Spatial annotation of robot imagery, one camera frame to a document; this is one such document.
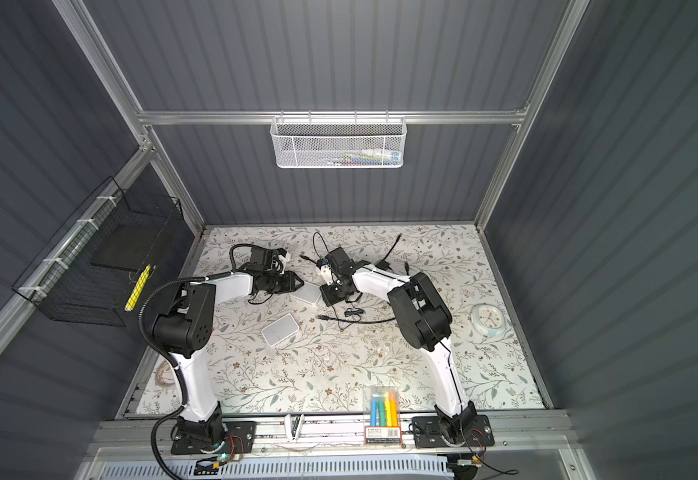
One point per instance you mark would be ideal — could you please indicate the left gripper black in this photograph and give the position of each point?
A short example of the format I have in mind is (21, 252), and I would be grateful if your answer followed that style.
(290, 282)

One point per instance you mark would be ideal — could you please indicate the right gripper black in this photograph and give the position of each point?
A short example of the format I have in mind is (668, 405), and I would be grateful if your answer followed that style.
(328, 297)

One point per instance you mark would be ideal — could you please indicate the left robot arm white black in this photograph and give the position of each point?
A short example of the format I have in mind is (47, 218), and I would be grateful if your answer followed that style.
(181, 333)

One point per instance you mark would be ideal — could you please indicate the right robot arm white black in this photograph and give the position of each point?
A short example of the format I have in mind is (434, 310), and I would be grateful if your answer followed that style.
(423, 319)

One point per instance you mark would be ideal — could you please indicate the floral table mat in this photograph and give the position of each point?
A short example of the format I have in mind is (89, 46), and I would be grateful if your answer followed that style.
(333, 359)

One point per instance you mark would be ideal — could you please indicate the box of coloured markers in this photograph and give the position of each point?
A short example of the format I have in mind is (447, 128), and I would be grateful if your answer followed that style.
(382, 424)

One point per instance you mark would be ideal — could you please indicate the white round clock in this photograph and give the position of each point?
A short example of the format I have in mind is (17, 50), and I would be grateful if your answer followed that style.
(489, 320)

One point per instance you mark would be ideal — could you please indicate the roll of clear tape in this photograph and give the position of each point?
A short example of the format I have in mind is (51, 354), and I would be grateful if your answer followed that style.
(164, 376)

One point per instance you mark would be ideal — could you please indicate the black pad in basket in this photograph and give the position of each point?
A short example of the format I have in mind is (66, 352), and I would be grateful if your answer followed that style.
(125, 249)

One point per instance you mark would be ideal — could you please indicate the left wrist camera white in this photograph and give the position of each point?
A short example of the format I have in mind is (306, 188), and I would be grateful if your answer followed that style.
(279, 259)

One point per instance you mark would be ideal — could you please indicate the white wire mesh basket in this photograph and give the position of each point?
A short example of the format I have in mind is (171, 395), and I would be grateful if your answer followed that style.
(352, 144)

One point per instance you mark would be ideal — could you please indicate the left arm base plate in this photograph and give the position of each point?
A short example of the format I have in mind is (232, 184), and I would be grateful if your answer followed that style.
(191, 438)

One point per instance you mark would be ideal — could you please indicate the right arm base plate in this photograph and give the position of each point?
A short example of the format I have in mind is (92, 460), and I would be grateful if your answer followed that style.
(428, 432)

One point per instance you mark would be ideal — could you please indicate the white perforated cable tray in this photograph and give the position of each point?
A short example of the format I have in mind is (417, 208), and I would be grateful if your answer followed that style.
(406, 466)

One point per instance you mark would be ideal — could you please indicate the black wire basket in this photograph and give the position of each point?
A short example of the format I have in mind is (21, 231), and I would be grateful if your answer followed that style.
(65, 287)

